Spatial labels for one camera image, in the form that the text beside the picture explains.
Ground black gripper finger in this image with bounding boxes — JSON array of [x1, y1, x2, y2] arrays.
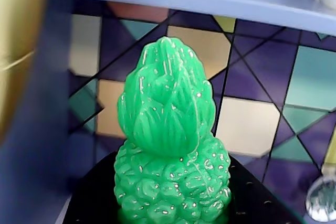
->
[[65, 152, 122, 224], [227, 158, 298, 224]]

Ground green plastic pineapple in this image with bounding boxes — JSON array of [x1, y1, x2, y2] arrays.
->
[[113, 35, 233, 224]]

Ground gold toy faucet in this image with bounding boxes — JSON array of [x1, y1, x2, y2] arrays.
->
[[0, 0, 47, 142]]

